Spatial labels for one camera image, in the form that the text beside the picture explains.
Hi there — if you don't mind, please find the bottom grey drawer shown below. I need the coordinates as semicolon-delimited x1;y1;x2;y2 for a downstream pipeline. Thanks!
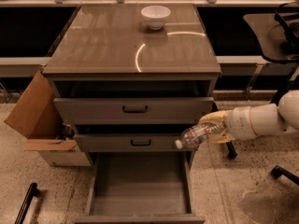
75;152;205;224

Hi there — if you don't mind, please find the black bar on floor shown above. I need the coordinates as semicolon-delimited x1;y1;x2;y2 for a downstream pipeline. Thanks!
14;182;39;224

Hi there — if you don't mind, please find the top grey drawer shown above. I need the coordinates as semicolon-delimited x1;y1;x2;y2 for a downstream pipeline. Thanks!
54;97;214;125

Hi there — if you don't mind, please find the grey drawer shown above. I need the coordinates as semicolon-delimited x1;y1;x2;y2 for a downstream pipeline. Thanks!
74;133;197;152
54;97;214;125
75;152;205;224

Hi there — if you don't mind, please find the middle grey drawer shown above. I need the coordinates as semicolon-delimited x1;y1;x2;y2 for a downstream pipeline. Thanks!
74;133;197;152

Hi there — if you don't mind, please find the black chair with frame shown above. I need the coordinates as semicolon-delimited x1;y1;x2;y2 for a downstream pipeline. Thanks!
210;2;299;160

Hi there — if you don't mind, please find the grey drawer cabinet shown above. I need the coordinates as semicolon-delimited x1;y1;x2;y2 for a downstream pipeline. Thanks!
42;3;222;161

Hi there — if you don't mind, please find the black leg at right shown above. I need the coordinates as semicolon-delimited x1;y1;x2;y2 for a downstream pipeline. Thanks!
270;165;299;186

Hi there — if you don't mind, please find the brown cardboard box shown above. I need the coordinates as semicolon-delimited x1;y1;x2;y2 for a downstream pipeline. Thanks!
5;72;92;167

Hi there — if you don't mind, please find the white ceramic bowl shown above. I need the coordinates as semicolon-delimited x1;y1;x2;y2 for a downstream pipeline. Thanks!
141;6;171;30

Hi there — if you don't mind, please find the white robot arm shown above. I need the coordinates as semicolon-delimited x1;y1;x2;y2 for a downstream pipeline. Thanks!
199;90;299;143

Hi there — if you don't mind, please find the clear plastic water bottle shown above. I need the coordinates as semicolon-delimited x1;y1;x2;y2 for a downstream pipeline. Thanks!
175;122;225;149

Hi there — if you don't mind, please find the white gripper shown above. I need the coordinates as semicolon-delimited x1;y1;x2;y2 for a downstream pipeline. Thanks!
198;106;253;144

